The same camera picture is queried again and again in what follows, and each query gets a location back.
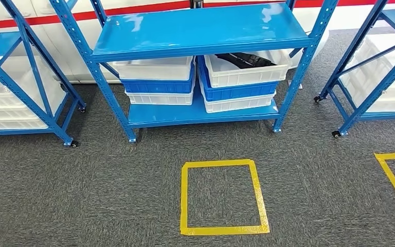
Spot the long black plastic part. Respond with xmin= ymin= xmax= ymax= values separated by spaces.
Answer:
xmin=214 ymin=52 xmax=277 ymax=69

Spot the blue metal shelf rack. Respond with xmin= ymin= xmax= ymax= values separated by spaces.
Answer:
xmin=313 ymin=0 xmax=395 ymax=139
xmin=0 ymin=0 xmax=88 ymax=148
xmin=47 ymin=0 xmax=340 ymax=144

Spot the blue plastic bin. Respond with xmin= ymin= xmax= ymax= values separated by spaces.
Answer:
xmin=119 ymin=65 xmax=197 ymax=95
xmin=197 ymin=55 xmax=280 ymax=102

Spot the yellow floor tape square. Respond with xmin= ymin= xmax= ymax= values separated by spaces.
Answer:
xmin=179 ymin=158 xmax=271 ymax=237
xmin=373 ymin=151 xmax=395 ymax=221

